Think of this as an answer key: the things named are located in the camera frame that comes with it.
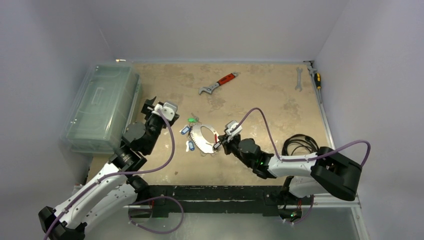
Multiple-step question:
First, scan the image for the large white keyring with keys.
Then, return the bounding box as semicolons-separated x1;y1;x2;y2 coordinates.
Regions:
179;112;218;156

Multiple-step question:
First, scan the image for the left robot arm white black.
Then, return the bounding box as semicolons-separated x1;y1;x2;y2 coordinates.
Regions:
38;99;179;240

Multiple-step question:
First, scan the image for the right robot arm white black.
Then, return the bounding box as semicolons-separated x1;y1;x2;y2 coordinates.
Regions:
215;134;363;204

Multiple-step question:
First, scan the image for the clear plastic storage box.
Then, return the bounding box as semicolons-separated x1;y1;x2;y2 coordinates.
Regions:
61;62;141;155

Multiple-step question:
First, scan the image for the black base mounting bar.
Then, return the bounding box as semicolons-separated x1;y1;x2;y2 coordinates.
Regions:
117;184;314;219

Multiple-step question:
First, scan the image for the silver open end wrench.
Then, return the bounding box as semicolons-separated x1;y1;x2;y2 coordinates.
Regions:
294;67;303;92

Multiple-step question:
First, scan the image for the yellow black screwdriver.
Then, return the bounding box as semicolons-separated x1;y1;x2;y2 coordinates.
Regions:
314;72;321;91

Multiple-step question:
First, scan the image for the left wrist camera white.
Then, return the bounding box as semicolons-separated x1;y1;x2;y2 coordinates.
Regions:
152;102;180;122

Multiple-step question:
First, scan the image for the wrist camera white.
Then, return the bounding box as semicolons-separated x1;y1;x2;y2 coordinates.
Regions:
224;120;243;136
152;102;180;122

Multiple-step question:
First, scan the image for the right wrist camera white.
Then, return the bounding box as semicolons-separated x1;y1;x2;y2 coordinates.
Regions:
224;120;243;136

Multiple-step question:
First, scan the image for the red handled adjustable wrench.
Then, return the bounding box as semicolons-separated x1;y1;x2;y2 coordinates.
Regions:
198;72;239;95

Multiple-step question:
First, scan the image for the black cable bundle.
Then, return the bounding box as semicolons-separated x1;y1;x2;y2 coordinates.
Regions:
281;134;321;157

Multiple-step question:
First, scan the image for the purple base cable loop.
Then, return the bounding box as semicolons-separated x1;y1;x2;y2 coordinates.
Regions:
127;195;185;235

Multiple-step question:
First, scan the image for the aluminium frame rail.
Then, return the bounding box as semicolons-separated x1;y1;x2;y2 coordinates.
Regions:
296;61;348;203

